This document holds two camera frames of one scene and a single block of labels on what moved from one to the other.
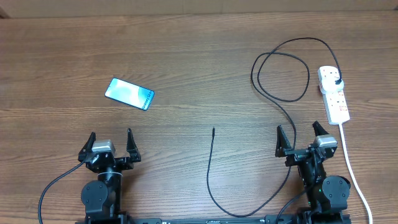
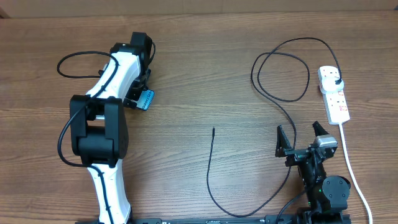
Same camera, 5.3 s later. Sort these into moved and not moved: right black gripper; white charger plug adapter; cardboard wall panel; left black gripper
Moved: left black gripper
Not moved: white charger plug adapter; right black gripper; cardboard wall panel
